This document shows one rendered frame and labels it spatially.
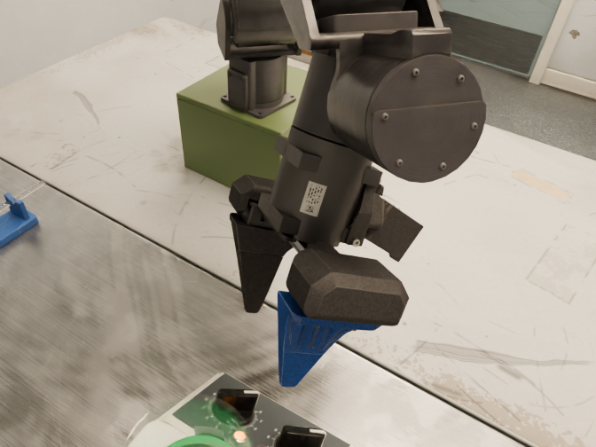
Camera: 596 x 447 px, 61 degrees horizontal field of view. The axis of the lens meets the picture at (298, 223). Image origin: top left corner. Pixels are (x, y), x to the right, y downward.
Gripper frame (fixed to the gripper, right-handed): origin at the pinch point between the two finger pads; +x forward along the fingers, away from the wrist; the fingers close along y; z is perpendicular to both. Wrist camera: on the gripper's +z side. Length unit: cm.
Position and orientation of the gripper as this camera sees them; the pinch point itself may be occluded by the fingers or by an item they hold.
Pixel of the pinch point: (280, 303)
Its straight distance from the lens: 36.3
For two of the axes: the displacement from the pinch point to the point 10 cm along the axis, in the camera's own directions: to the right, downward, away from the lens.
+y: -3.4, -3.7, 8.7
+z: 9.0, 1.6, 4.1
